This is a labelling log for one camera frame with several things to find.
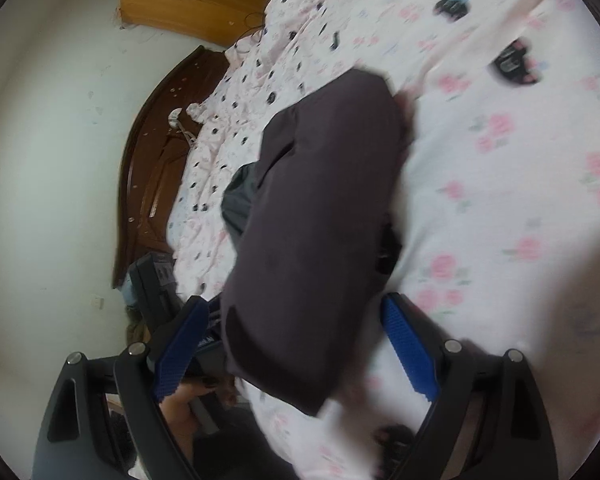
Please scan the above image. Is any dark wooden headboard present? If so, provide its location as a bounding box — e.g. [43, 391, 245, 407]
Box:
[111, 45, 231, 291]

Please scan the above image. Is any purple grey hooded jacket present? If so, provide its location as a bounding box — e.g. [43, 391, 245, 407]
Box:
[220, 69, 416, 417]

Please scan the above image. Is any white charger with cable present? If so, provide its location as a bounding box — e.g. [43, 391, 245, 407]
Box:
[167, 107, 201, 148]

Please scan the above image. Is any wooden wardrobe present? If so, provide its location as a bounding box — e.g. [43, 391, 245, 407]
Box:
[119, 0, 286, 48]

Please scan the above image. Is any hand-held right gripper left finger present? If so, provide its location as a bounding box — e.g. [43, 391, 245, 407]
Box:
[31, 296, 211, 480]

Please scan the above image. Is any black cable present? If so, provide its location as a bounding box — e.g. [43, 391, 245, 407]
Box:
[235, 10, 268, 53]

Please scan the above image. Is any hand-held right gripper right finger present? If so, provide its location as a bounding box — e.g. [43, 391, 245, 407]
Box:
[380, 292, 558, 480]

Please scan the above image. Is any pink printed duvet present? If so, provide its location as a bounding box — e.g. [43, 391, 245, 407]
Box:
[167, 0, 600, 480]

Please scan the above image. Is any person's left hand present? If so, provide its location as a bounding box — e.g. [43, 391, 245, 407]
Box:
[160, 375, 236, 441]

